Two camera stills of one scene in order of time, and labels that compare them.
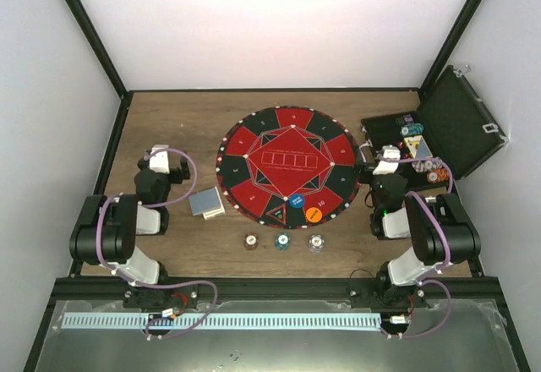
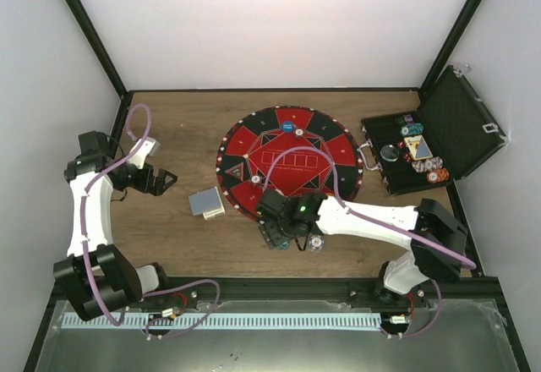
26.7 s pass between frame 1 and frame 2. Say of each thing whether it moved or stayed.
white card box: stayed
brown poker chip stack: moved
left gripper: moved
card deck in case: stayed
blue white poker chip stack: stayed
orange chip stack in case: stayed
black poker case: stayed
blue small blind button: moved
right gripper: moved
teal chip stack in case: stayed
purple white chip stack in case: stayed
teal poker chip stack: stayed
